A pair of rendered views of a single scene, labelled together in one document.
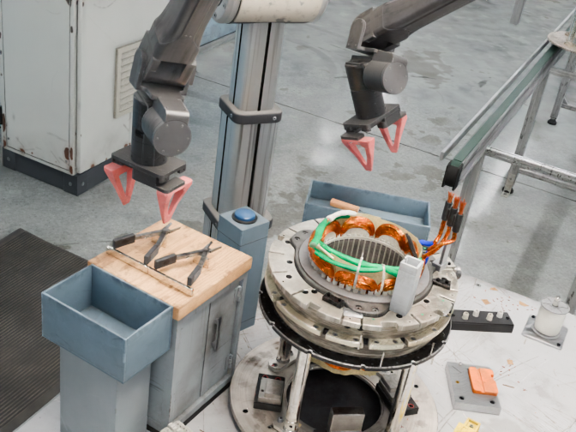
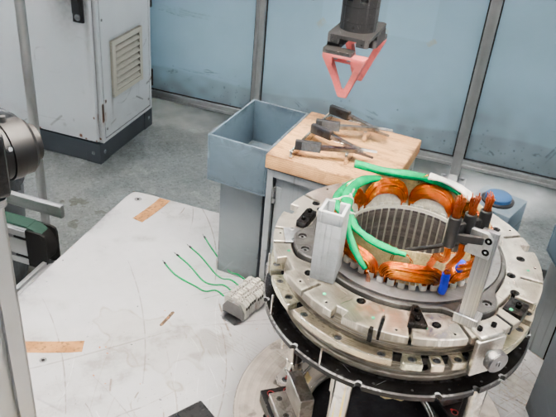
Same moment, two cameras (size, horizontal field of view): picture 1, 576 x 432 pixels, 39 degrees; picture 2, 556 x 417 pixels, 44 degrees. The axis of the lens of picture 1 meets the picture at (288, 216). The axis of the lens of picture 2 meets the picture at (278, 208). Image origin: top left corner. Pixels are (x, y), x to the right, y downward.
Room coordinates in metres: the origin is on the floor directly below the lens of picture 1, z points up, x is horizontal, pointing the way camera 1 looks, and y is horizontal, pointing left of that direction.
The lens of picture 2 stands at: (0.91, -0.80, 1.56)
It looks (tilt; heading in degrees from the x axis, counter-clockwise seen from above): 32 degrees down; 84
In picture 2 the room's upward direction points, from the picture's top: 5 degrees clockwise
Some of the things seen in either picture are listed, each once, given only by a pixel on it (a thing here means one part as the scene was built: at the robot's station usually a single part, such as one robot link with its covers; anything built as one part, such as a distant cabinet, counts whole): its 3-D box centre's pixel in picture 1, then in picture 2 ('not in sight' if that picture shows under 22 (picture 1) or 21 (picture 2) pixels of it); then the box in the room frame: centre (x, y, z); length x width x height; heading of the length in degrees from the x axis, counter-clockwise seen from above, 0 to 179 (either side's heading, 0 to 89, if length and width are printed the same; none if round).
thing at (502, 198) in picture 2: (244, 214); (498, 196); (1.34, 0.08, 1.04); 0.04 x 0.04 x 0.01
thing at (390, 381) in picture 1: (395, 387); not in sight; (1.17, -0.25, 0.83); 0.05 x 0.04 x 0.02; 26
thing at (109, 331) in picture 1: (105, 370); (255, 195); (0.98, 0.25, 0.92); 0.17 x 0.11 x 0.28; 62
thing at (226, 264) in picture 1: (171, 264); (346, 153); (1.12, 0.18, 1.05); 0.20 x 0.19 x 0.02; 152
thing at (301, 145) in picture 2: (194, 275); (308, 146); (1.05, 0.13, 1.09); 0.04 x 0.01 x 0.02; 167
